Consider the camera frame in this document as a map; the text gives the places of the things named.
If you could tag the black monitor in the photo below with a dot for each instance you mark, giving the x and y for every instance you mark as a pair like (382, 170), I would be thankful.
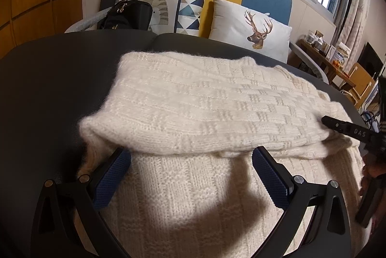
(372, 60)

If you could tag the white deer pillow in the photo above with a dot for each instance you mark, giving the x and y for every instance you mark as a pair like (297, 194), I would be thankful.
(232, 25)

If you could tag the beige patterned curtain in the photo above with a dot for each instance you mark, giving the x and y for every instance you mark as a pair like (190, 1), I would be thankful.
(357, 10)

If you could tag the wooden desk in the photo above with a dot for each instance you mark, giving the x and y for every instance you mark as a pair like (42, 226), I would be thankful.
(325, 65)

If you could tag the geometric patterned pillow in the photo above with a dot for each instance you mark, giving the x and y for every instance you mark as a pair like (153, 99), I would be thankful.
(190, 10)

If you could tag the cream knitted sweater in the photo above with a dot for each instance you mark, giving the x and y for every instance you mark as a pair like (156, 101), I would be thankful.
(196, 101)

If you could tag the black handbag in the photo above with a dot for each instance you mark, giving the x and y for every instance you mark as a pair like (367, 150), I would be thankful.
(129, 16)

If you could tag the person's right hand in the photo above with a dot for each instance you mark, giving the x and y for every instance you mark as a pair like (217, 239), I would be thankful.
(372, 167)

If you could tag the wooden chair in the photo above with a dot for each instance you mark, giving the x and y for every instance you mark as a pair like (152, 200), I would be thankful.
(360, 83)

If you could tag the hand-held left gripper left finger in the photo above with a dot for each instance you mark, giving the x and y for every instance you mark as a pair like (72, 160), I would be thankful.
(111, 179)

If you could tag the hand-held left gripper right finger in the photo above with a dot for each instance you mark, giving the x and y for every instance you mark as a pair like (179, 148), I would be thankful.
(270, 176)

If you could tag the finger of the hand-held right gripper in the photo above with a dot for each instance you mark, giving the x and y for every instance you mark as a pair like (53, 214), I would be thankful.
(346, 128)

